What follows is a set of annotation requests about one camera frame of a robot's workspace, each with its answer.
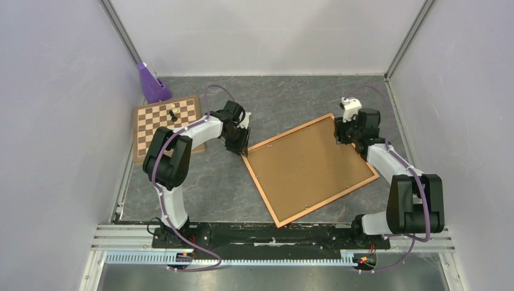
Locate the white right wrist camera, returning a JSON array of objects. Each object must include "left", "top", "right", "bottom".
[{"left": 341, "top": 97, "right": 362, "bottom": 122}]

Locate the brown cardboard backing board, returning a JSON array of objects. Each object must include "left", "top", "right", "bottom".
[{"left": 246, "top": 118, "right": 375, "bottom": 222}]

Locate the wooden chessboard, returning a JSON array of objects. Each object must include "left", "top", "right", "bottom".
[{"left": 132, "top": 95, "right": 201, "bottom": 164}]

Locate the wooden picture frame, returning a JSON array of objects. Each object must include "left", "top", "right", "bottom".
[{"left": 241, "top": 113, "right": 381, "bottom": 229}]

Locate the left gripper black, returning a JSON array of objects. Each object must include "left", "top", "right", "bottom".
[{"left": 223, "top": 125, "right": 251, "bottom": 157}]

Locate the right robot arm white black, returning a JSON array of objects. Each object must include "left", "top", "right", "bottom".
[{"left": 334, "top": 109, "right": 445, "bottom": 247}]

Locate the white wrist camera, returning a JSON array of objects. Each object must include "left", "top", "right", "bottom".
[
  {"left": 238, "top": 112, "right": 252, "bottom": 129},
  {"left": 341, "top": 97, "right": 362, "bottom": 122}
]

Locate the aluminium rail frame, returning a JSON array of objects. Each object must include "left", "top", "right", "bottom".
[{"left": 79, "top": 222, "right": 465, "bottom": 290}]

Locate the black chess piece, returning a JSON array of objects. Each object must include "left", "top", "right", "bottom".
[{"left": 169, "top": 110, "right": 178, "bottom": 122}]

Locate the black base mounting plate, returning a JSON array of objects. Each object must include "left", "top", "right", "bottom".
[{"left": 149, "top": 222, "right": 390, "bottom": 261}]

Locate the purple plastic cone object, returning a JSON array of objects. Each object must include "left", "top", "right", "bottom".
[{"left": 137, "top": 62, "right": 172, "bottom": 104}]

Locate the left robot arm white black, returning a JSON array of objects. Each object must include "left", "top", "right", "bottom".
[{"left": 143, "top": 100, "right": 251, "bottom": 247}]

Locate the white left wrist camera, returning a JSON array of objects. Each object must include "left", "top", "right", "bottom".
[{"left": 238, "top": 112, "right": 252, "bottom": 129}]

